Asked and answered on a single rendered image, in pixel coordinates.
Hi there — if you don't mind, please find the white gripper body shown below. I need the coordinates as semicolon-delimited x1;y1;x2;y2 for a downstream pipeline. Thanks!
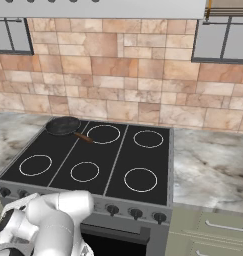
1;192;40;215

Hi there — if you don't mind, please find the black stove knob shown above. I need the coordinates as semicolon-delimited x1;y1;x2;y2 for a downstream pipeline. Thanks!
129;207;144;221
153;211;168;226
0;186;12;198
18;189;30;200
105;204;120;217

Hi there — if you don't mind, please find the black and grey stove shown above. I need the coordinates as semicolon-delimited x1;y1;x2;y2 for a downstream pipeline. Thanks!
0;118;176;256

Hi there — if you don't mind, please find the black oven door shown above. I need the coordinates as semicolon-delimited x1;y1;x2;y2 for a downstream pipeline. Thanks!
80;223;151;256

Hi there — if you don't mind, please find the pale green drawer front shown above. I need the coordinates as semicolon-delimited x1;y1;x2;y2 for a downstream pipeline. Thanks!
195;211;243;240
187;239;243;256

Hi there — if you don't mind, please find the grey range hood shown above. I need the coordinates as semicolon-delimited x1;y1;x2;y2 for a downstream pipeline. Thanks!
0;0;208;20

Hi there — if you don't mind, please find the black frying pan, brown handle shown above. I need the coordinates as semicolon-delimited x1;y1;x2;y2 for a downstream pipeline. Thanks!
45;116;94;144

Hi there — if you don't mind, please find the dark grey oven door handle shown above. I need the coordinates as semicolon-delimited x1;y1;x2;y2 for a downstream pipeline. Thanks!
80;223;151;245

